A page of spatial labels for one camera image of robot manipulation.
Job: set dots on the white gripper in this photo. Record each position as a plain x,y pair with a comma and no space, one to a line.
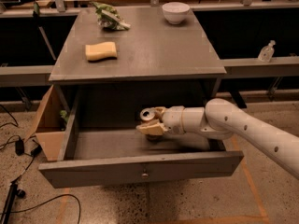
173,119

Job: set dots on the orange soda can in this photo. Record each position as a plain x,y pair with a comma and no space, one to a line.
147,115

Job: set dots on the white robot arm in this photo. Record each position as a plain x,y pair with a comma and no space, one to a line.
220,119

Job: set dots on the grey open top drawer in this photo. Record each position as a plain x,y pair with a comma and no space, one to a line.
102,147

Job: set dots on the grey cabinet with counter top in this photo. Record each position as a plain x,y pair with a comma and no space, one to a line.
152,47

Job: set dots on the yellow sponge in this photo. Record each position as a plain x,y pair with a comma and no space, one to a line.
100,51

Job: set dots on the brown cardboard box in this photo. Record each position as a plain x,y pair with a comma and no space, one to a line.
47,125

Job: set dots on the white ceramic bowl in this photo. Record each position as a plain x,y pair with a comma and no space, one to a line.
175,12

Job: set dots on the green white chip bag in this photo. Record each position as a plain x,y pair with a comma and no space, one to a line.
109,17

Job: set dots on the clear sanitizer bottle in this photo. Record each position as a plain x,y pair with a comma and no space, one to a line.
267,52

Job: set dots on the black power adapter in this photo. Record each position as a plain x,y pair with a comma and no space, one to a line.
19,147

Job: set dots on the black stand on floor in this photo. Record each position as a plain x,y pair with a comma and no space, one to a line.
13,192

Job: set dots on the grey horizontal rail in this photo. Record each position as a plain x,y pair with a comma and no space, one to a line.
26,76

